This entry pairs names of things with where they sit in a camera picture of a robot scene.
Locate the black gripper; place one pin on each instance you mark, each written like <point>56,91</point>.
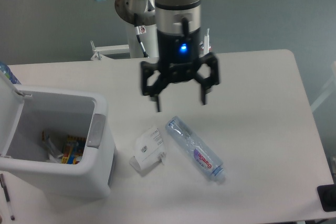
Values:
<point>179,61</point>

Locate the white plastic trash can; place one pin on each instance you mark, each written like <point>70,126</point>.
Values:
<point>28,111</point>

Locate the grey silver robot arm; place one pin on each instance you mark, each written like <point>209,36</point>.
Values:
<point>178,26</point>

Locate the colourful trash inside can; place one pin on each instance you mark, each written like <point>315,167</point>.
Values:
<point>63,149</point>

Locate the empty clear plastic bottle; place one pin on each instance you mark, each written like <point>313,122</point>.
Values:
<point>208,163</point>

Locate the crumpled white paper package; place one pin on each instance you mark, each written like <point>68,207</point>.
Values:
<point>148,152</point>

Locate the blue labelled water bottle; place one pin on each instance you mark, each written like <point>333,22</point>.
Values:
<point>5,69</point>

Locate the black device at edge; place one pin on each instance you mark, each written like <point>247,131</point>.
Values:
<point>327,197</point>

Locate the black pen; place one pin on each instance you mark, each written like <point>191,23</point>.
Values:
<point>7,198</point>

